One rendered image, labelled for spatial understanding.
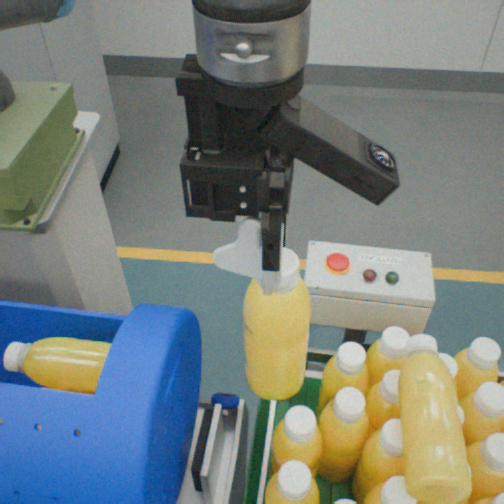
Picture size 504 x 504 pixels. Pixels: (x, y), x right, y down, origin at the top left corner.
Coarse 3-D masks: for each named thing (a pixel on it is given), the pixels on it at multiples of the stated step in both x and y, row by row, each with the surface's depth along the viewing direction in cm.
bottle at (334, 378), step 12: (336, 360) 77; (324, 372) 79; (336, 372) 77; (348, 372) 75; (360, 372) 76; (324, 384) 79; (336, 384) 77; (348, 384) 76; (360, 384) 77; (324, 396) 81
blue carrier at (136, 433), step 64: (0, 320) 84; (64, 320) 81; (128, 320) 64; (192, 320) 71; (0, 384) 58; (128, 384) 57; (192, 384) 76; (0, 448) 57; (64, 448) 56; (128, 448) 55
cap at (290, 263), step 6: (282, 252) 51; (288, 252) 51; (282, 258) 51; (288, 258) 51; (294, 258) 51; (282, 264) 50; (288, 264) 50; (294, 264) 50; (282, 270) 50; (288, 270) 50; (294, 270) 50; (282, 276) 49; (288, 276) 49; (294, 276) 50; (282, 282) 50; (288, 282) 50
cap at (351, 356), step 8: (344, 344) 76; (352, 344) 76; (344, 352) 75; (352, 352) 75; (360, 352) 75; (344, 360) 74; (352, 360) 74; (360, 360) 74; (344, 368) 75; (352, 368) 74; (360, 368) 76
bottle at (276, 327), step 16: (256, 288) 52; (288, 288) 51; (304, 288) 53; (256, 304) 52; (272, 304) 51; (288, 304) 51; (304, 304) 52; (256, 320) 53; (272, 320) 52; (288, 320) 52; (304, 320) 53; (256, 336) 54; (272, 336) 53; (288, 336) 53; (304, 336) 55; (256, 352) 56; (272, 352) 55; (288, 352) 55; (304, 352) 58; (256, 368) 58; (272, 368) 57; (288, 368) 57; (304, 368) 61; (256, 384) 61; (272, 384) 59; (288, 384) 60; (272, 400) 62
